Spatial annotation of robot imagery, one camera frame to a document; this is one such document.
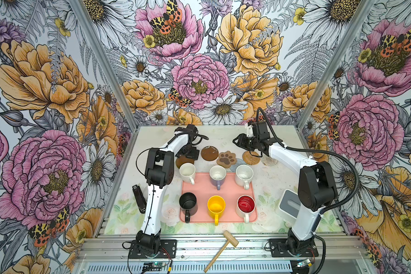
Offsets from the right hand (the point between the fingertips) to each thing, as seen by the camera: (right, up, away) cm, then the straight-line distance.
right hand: (235, 144), depth 93 cm
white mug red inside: (+4, -30, -8) cm, 31 cm away
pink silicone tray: (-3, -24, -2) cm, 24 cm away
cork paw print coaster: (-4, -9, +11) cm, 15 cm away
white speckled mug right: (+5, -17, +3) cm, 18 cm away
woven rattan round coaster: (+10, -9, +12) cm, 18 cm away
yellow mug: (-11, -30, -8) cm, 33 cm away
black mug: (-24, -29, -8) cm, 39 cm away
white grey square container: (+23, -28, -13) cm, 39 cm away
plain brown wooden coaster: (-30, -9, +10) cm, 33 cm away
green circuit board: (-33, -49, -22) cm, 63 cm away
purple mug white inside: (-9, -17, +3) cm, 20 cm away
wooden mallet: (-4, -41, -18) cm, 45 cm away
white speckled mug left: (-26, -14, -1) cm, 29 cm away
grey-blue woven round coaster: (+4, -11, +10) cm, 15 cm away
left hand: (-28, -10, +9) cm, 31 cm away
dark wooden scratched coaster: (-14, -5, +13) cm, 20 cm away
